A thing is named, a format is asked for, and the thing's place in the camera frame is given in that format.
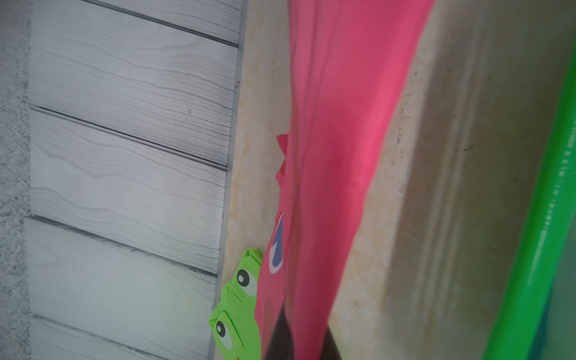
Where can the green frog raincoat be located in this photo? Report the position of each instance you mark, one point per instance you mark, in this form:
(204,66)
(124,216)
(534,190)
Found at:
(232,322)

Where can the green plastic basket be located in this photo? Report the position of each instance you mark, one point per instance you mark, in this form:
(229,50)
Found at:
(544,233)

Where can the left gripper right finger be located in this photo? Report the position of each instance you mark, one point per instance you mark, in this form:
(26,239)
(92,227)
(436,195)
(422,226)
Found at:
(329,348)

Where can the pink rabbit raincoat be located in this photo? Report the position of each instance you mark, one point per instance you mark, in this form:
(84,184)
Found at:
(349,61)

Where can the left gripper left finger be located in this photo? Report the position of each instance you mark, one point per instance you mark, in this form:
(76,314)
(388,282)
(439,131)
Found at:
(280,346)

